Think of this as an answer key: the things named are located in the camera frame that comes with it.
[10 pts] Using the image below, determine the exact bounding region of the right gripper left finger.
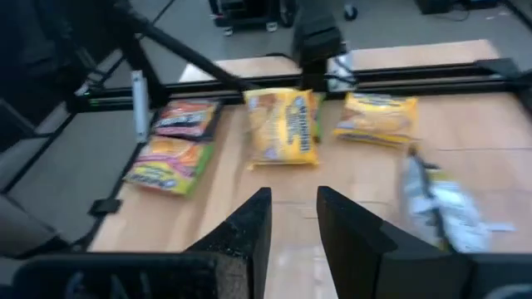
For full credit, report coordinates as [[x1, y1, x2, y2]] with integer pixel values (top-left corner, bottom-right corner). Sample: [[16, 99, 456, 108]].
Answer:
[[185, 187, 273, 299]]

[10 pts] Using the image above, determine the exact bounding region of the black wheeled cart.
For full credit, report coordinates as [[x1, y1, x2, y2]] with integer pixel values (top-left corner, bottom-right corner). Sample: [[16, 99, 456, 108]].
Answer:
[[207, 0, 292, 37]]

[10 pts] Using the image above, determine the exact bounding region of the yellow Creamy Chicken ramen packet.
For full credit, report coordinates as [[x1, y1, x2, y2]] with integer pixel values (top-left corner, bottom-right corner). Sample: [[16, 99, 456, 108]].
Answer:
[[332, 91, 419, 149], [243, 86, 321, 169]]

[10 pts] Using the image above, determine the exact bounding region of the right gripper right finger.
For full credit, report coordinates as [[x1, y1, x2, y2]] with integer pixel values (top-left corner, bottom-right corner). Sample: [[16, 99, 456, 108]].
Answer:
[[318, 185, 470, 299]]

